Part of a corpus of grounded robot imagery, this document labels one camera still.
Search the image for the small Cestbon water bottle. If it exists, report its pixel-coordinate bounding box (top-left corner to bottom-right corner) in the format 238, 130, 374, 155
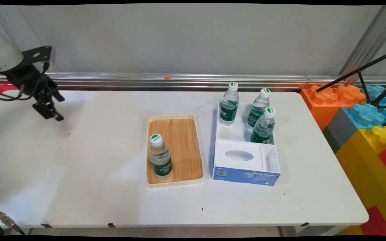
247, 88, 271, 128
219, 82, 240, 127
250, 107, 277, 145
149, 134, 173, 180

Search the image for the bamboo tray with cream rim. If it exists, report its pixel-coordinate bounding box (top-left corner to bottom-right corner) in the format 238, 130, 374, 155
145, 114, 205, 188

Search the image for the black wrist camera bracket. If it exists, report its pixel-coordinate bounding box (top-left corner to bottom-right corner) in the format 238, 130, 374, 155
21, 46, 53, 71

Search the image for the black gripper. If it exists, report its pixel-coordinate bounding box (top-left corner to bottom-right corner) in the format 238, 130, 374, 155
7, 64, 66, 122

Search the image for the braided cable with connector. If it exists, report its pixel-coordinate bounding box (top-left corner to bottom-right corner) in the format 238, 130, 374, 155
0, 204, 26, 236

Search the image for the white and blue cardboard box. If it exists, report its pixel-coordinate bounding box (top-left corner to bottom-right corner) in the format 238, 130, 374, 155
212, 100, 281, 187

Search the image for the aluminium wall rail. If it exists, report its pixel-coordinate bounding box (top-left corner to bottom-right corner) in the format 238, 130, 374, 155
0, 72, 386, 92

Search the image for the yellow toy block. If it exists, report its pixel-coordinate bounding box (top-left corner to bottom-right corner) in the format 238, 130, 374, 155
335, 125, 386, 235

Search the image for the dark green toy block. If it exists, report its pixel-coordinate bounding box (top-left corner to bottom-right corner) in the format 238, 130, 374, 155
322, 126, 341, 154

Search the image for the grey toy block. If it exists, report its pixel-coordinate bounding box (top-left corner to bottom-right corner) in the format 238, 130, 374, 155
327, 108, 358, 153

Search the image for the orange toy block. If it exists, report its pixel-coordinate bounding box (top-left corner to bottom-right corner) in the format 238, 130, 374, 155
300, 84, 367, 132

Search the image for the light blue toy block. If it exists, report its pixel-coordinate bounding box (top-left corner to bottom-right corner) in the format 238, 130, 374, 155
342, 85, 386, 130

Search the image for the black tripod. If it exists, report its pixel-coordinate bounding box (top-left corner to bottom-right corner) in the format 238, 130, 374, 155
316, 49, 386, 109

